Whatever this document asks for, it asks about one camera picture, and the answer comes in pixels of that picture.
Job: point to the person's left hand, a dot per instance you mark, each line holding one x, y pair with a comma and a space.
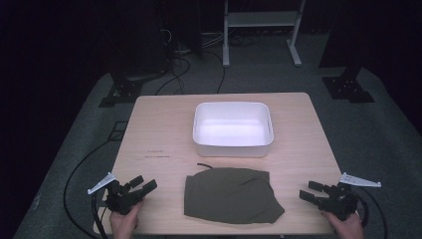
124, 225

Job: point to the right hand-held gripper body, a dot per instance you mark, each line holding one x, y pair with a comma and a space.
340, 202

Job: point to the person's right hand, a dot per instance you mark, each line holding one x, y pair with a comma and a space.
350, 229

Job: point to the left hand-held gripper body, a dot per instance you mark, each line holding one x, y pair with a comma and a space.
121, 200

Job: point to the white plastic bin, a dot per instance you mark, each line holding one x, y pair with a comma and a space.
232, 132

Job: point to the white metal stand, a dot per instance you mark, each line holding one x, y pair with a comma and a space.
262, 19

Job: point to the olive green cloth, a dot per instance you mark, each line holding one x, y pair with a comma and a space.
229, 195

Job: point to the black stand with flat base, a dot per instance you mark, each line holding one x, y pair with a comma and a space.
124, 89
348, 88

